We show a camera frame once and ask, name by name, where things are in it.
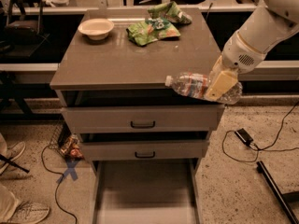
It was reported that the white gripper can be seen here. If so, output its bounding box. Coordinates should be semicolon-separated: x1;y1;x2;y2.
204;31;265;101

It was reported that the clear plastic water bottle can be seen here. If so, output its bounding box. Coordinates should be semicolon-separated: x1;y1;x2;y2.
165;72;243;105

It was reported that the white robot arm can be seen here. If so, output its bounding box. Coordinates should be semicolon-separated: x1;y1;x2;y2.
204;0;299;101

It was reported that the grey drawer cabinet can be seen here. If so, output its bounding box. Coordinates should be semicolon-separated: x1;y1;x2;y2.
49;7;236;224

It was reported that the open bottom drawer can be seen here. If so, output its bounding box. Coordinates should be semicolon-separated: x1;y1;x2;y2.
92;159;202;224

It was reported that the black power adapter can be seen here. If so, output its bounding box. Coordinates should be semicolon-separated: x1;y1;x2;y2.
235;129;253;146

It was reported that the green chip bag rear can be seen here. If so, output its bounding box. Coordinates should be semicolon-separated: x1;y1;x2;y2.
148;2;192;24

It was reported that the green chip bag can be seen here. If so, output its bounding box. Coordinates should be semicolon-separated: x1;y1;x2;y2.
148;2;192;24
126;18;180;47

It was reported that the green chip bag front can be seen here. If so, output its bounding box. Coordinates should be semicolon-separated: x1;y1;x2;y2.
126;18;180;47

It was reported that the black metal stand leg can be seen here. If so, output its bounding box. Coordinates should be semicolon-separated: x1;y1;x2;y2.
257;161;299;224

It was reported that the white bowl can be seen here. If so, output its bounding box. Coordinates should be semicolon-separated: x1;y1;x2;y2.
78;19;114;41

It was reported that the snack bag on floor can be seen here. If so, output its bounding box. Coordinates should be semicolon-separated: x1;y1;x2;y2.
60;134;83;159

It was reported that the blue tape cross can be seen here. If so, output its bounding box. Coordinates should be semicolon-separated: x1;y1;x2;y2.
57;159;79;184

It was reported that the black chair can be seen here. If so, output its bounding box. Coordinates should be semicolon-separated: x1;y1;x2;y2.
0;0;47;60

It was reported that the white sneaker upper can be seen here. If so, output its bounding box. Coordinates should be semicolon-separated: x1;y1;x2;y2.
0;142;26;175

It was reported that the white sneaker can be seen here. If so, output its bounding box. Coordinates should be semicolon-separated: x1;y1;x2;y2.
7;202;50;224
0;142;26;175

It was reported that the black stick left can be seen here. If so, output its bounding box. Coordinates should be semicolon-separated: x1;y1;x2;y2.
0;154;30;174

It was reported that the white sneaker lower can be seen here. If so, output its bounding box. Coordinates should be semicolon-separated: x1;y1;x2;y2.
7;202;50;224

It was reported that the black power cable right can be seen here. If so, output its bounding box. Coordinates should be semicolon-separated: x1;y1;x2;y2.
221;100;299;164

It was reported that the middle drawer black handle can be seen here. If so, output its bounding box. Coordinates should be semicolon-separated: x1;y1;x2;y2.
79;140;209;161

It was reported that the drawer black handle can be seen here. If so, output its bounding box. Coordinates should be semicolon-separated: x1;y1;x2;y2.
79;140;209;161
60;104;226;134

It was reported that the top drawer black handle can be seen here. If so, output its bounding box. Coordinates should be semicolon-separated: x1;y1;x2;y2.
60;104;226;134

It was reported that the wire basket on floor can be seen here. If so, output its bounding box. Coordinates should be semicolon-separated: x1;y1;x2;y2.
50;122;70;148

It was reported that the black cable left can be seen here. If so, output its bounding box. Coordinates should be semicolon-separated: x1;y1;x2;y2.
40;143;78;224

